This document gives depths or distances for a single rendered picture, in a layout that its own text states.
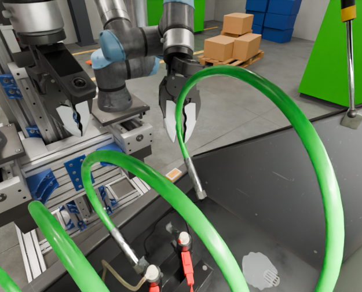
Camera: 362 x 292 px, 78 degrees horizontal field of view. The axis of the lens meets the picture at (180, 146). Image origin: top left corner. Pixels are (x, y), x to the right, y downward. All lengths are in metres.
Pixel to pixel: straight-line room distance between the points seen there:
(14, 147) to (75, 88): 0.58
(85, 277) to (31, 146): 0.93
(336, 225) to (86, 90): 0.37
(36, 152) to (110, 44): 0.59
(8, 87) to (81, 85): 0.66
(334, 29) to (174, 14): 3.02
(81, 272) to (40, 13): 0.36
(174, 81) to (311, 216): 0.49
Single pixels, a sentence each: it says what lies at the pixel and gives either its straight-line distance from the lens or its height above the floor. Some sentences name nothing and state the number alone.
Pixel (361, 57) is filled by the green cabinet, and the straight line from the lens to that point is 3.49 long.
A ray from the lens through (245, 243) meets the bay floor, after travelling 0.81.
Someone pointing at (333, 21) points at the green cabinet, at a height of 1.01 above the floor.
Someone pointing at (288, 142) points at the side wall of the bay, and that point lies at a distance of 0.58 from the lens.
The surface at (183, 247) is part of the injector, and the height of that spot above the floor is 1.12.
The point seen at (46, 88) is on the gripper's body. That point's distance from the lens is 0.48.
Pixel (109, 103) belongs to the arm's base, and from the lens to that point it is 0.99.
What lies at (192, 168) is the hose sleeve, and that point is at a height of 1.17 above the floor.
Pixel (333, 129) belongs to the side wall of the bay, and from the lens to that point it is 0.54.
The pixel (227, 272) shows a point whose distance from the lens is 0.20.
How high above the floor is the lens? 1.52
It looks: 39 degrees down
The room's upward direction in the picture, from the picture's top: straight up
